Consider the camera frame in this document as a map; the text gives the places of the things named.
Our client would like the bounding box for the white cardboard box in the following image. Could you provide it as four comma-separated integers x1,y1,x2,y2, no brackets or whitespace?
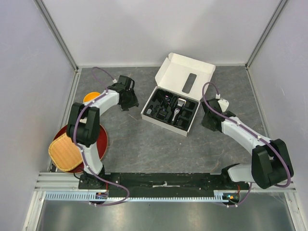
141,52,216,137

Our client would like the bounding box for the red round tray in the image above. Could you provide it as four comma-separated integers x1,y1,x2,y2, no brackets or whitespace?
52,124,108,173

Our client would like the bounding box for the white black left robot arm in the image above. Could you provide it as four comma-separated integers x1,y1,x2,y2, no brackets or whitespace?
66,75,139,189

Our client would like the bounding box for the grey slotted cable duct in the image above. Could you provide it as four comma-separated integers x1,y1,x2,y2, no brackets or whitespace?
45,191,235,202

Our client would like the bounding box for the black plastic tray insert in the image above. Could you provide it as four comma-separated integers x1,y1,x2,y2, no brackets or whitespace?
141,88,200,136

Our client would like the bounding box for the black silver hair clipper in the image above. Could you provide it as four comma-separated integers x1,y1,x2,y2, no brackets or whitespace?
171,98,186,122

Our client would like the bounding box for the orange plastic bowl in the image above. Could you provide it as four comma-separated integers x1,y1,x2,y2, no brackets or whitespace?
83,92,100,103

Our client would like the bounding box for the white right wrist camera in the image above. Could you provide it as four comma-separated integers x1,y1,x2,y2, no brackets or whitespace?
215,93,229,113

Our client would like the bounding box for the woven bamboo tray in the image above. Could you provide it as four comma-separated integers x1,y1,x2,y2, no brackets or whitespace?
48,133,82,172

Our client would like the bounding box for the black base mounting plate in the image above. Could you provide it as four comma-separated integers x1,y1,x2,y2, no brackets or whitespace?
78,172,251,199

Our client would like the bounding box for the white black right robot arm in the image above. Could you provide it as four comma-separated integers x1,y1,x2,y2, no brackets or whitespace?
202,99,294,190

